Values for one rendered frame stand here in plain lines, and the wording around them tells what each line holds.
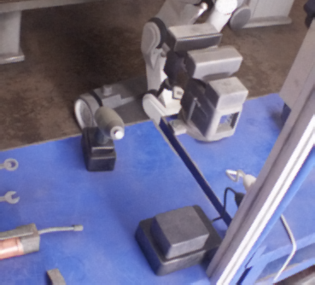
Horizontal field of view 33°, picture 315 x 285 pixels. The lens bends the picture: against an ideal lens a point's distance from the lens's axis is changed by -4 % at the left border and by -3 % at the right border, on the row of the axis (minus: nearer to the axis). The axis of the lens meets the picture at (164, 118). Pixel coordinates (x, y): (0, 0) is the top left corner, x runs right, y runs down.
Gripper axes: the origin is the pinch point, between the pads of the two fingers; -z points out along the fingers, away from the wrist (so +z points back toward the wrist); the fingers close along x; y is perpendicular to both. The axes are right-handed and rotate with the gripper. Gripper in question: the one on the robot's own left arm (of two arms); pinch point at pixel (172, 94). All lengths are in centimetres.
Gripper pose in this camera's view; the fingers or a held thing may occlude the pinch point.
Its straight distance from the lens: 221.5
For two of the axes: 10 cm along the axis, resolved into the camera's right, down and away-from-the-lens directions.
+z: 4.1, -6.8, -6.0
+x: -8.9, -1.8, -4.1
